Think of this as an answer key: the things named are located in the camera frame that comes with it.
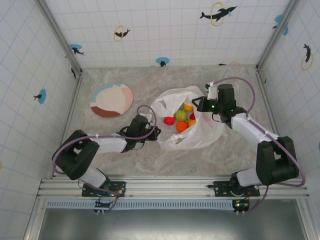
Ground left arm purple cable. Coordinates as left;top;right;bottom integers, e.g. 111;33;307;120
51;104;158;213

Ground upright dolphin ring wall sticker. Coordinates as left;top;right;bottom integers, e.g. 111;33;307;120
300;43;314;71

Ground green pear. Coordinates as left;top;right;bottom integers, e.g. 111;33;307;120
174;108;188;122

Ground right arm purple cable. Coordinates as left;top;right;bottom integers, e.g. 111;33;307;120
212;76;307;213

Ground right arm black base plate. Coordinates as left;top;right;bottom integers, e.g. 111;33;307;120
213;180;261;198

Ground white slotted cable duct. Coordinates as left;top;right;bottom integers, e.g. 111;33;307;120
46;199;237;210

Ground aluminium mounting rail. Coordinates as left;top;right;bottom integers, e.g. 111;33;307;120
36;174;311;200

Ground aluminium table side rail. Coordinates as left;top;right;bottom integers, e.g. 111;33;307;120
50;72;84;179
255;66;295;179

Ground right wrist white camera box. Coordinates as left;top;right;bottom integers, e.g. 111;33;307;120
204;83;219;101

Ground shark blue circle wall sticker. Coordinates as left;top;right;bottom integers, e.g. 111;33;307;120
69;43;85;56

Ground round pastel ceramic plate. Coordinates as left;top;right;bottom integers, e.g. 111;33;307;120
90;82;134;118

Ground aluminium frame post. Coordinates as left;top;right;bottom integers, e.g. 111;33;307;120
256;0;301;70
34;0;84;74

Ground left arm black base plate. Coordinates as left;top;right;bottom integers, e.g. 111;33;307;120
81;180;127;198

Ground large dolphin ring wall sticker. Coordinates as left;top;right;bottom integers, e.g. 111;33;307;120
210;1;238;27

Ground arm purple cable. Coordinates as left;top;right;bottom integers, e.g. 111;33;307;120
212;76;307;213
51;104;158;213

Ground small dolphin ring wall sticker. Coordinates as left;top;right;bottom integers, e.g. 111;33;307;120
113;25;131;42

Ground red-orange tangerine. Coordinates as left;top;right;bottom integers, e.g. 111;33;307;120
175;120;189;133

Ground fish blue circle wall sticker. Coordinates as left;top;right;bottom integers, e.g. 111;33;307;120
155;56;170;68
33;88;47;104

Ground white plastic bag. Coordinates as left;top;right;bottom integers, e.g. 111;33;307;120
150;85;226;151

